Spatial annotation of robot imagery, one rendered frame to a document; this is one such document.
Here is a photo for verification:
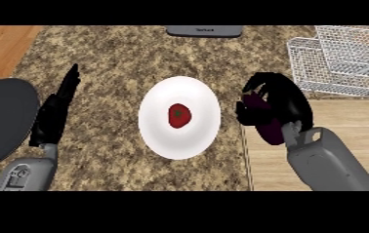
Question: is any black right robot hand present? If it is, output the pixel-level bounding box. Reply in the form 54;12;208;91
234;71;314;135

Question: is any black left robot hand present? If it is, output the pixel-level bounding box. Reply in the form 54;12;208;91
28;63;82;148

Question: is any dark purple eggplant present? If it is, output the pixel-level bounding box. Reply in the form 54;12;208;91
243;86;285;146

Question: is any dark grey round tray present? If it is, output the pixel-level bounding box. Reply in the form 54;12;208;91
0;77;41;162

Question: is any red tomato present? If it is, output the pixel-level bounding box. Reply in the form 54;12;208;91
166;102;193;130

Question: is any white oval plate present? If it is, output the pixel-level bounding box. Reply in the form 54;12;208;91
137;76;221;161

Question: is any grey flat appliance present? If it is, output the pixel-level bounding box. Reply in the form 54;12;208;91
164;25;245;38

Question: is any white wire tiered basket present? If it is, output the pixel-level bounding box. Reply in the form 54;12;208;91
285;25;369;97

